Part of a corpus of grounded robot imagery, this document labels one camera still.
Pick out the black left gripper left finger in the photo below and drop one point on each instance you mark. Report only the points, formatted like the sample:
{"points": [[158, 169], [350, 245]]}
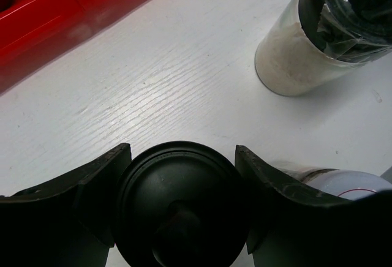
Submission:
{"points": [[65, 221]]}

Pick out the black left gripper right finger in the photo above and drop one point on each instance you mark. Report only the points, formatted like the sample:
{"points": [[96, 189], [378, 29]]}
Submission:
{"points": [[293, 224]]}

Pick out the black lid spice jar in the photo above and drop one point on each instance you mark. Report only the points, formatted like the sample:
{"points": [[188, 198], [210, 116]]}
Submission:
{"points": [[180, 203]]}

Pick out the silver lid glass jar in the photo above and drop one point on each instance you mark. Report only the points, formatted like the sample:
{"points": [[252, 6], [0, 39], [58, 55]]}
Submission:
{"points": [[350, 185]]}

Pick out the middle red plastic bin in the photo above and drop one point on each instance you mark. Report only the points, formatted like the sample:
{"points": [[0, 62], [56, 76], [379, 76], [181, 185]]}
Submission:
{"points": [[34, 32]]}

